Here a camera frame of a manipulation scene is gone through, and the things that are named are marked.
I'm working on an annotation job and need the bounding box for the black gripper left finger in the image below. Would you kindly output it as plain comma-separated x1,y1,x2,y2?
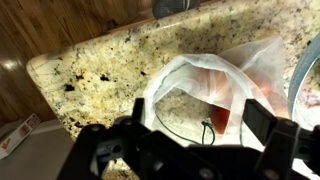
132,98,145,123

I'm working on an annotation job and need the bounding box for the clear glass bowl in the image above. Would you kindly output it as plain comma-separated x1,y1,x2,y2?
288,38,320,130

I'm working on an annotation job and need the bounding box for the white cardboard box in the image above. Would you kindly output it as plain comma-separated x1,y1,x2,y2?
0,113,41,159

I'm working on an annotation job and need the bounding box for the white mesh carrier bag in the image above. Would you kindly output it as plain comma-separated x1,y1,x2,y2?
143,36,287,151

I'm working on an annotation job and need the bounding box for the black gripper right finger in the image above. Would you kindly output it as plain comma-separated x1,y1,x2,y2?
242,99,277,145

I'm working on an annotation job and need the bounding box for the grey folded cloth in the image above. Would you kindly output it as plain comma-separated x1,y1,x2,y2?
152,0,200,19

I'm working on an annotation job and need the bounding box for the red peach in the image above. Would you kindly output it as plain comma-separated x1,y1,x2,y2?
210,105,230,134

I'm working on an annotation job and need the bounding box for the green bag drawstring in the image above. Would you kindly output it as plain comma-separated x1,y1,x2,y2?
153,111,243,146

